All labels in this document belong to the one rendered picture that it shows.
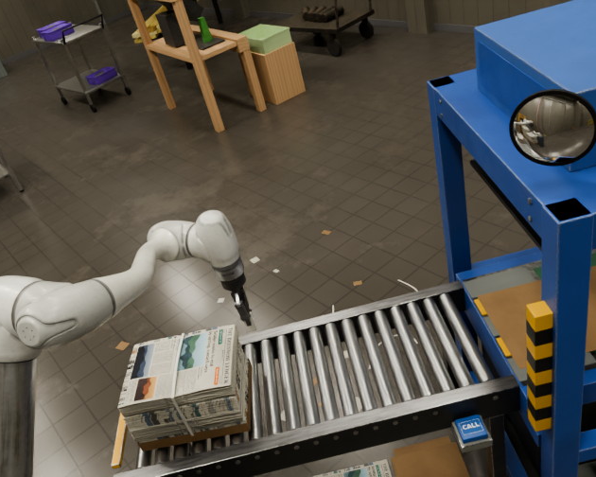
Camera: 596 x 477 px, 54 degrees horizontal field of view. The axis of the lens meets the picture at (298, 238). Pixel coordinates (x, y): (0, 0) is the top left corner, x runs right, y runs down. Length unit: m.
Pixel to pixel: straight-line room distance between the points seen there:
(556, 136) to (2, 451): 1.32
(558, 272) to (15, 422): 1.24
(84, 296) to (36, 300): 0.09
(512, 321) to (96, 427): 2.30
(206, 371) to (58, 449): 1.75
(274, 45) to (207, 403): 5.02
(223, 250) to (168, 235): 0.17
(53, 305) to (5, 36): 12.32
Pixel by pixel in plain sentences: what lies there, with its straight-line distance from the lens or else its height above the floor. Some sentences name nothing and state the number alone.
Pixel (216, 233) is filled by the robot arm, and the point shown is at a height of 1.51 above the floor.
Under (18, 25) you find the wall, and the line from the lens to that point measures 13.52.
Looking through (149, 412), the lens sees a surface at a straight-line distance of 2.00.
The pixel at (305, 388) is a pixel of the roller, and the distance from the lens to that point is 2.09.
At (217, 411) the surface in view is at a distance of 1.96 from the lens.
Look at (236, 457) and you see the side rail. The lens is 2.00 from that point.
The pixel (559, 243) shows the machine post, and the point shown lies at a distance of 1.40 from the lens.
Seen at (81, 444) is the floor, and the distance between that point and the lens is 3.50.
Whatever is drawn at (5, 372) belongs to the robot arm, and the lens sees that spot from 1.42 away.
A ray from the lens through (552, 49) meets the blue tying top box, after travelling 1.71.
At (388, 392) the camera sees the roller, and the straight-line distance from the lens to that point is 2.02.
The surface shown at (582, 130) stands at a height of 1.76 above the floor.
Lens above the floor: 2.35
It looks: 34 degrees down
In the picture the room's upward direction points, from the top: 16 degrees counter-clockwise
